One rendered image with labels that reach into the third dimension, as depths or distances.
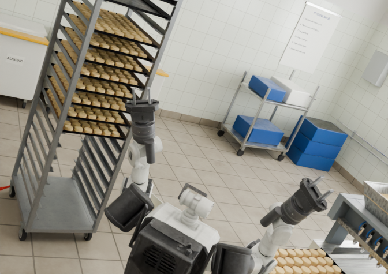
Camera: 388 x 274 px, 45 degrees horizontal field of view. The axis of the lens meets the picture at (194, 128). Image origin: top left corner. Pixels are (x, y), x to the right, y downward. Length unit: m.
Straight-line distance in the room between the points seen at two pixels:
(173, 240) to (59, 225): 1.80
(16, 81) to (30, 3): 0.92
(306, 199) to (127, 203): 0.62
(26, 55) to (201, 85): 2.36
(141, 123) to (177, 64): 4.21
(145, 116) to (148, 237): 0.45
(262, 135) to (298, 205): 4.45
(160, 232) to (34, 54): 3.46
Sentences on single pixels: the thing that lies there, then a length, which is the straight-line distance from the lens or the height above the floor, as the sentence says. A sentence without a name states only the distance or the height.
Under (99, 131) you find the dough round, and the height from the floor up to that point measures 0.88.
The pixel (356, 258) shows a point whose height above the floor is 0.90.
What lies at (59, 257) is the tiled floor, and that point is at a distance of 3.31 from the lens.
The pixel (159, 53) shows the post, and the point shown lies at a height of 1.47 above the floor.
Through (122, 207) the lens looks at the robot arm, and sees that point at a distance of 1.72.
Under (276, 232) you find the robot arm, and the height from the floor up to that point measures 1.33.
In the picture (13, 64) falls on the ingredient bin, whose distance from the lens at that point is 4.86.
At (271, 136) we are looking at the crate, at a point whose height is 0.31.
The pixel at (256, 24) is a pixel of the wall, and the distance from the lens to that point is 6.19.
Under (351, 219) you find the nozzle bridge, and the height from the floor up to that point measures 1.07.
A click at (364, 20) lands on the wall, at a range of 7.16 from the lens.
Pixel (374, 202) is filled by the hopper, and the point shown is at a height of 1.25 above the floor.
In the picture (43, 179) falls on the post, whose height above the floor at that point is 0.53.
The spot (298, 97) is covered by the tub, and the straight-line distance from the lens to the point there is 6.08.
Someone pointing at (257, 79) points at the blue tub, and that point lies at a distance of 5.91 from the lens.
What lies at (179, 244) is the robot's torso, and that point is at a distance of 1.58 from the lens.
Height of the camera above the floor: 2.11
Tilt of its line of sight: 20 degrees down
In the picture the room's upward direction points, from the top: 23 degrees clockwise
